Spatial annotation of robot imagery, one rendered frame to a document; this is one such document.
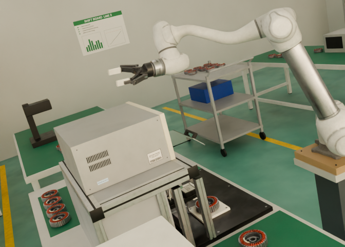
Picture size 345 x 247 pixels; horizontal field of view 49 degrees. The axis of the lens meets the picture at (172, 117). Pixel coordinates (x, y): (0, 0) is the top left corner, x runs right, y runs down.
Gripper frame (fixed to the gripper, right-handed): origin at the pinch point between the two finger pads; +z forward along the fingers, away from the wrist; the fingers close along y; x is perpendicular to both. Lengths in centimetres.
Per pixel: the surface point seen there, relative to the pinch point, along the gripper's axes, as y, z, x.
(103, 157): 52, 22, 5
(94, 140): 50, 24, -2
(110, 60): -458, -119, 200
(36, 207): -22, 53, 88
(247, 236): 86, -24, 39
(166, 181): 68, 3, 12
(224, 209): 64, -27, 46
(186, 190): 55, -12, 35
